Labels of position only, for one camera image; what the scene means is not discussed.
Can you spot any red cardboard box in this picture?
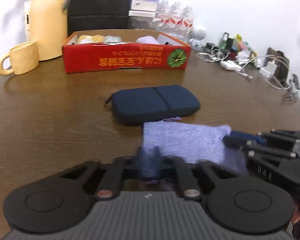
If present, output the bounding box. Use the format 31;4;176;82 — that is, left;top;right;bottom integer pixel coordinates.
62;29;191;74

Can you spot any lavender cloth pouch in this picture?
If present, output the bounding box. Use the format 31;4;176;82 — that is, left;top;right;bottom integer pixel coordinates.
142;121;248;174

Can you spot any white charger with cables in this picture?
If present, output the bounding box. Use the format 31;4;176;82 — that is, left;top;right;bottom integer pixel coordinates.
196;45;294;91

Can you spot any pack of water bottles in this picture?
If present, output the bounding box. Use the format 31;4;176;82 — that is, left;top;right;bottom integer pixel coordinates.
156;1;194;38

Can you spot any pale green plush toy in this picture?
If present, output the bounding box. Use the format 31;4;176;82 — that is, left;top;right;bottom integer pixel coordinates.
104;35;122;43

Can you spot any black paper shopping bag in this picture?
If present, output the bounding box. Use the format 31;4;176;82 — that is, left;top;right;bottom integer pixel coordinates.
68;0;130;35

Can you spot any yellow ceramic mug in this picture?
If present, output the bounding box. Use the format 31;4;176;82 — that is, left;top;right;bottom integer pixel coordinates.
0;41;39;76

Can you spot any yellow white plush toy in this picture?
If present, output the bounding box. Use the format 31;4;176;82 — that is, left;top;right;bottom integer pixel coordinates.
77;35;106;44

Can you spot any white round lamp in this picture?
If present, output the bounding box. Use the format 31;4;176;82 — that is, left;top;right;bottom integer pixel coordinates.
189;29;206;50

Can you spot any yellow thermos jug grey handle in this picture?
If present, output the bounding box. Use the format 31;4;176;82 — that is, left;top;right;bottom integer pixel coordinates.
29;0;71;61

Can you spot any purple white tissue box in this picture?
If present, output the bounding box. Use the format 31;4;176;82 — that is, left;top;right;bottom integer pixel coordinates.
128;0;159;18

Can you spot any purple plush toy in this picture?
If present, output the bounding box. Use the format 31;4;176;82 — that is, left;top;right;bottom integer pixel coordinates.
136;36;160;45

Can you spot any white carton behind jug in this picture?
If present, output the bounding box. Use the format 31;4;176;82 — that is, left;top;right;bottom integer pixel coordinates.
24;1;31;41

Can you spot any small bottles cluster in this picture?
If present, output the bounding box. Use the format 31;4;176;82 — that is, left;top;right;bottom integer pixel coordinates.
218;32;258;60

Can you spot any dark blue zip pouch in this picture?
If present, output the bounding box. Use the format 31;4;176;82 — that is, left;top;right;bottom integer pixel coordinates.
106;85;200;126

